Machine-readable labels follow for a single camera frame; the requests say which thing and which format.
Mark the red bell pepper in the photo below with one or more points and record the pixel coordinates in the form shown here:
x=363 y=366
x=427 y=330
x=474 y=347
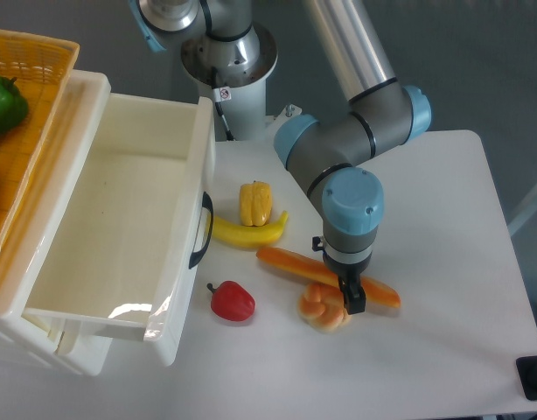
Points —
x=231 y=302

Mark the black device at table edge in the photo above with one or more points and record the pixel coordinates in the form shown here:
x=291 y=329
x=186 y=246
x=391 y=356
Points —
x=527 y=370

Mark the long orange bread loaf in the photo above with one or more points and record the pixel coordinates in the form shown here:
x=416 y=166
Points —
x=314 y=270

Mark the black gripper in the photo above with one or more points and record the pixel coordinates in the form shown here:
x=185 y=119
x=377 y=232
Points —
x=349 y=281

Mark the green bell pepper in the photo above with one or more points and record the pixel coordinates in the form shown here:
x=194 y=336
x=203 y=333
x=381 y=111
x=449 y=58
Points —
x=14 y=107

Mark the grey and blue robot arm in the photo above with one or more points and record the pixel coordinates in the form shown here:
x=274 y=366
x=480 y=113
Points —
x=325 y=161

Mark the round knotted bread roll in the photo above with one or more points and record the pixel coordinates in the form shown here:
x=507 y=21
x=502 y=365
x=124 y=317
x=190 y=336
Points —
x=322 y=307

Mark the white plastic drawer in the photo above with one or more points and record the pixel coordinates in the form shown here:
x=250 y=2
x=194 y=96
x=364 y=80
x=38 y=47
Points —
x=123 y=261

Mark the orange woven basket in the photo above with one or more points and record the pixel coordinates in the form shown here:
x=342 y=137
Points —
x=41 y=67

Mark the yellow banana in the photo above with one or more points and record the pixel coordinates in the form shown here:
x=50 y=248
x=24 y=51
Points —
x=248 y=237

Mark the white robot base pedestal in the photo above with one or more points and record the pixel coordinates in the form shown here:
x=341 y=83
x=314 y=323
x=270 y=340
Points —
x=233 y=74

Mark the yellow bell pepper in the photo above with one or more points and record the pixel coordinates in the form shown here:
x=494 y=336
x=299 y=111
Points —
x=255 y=204

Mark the white plastic drawer cabinet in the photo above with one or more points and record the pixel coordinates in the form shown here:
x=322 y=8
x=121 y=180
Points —
x=39 y=340

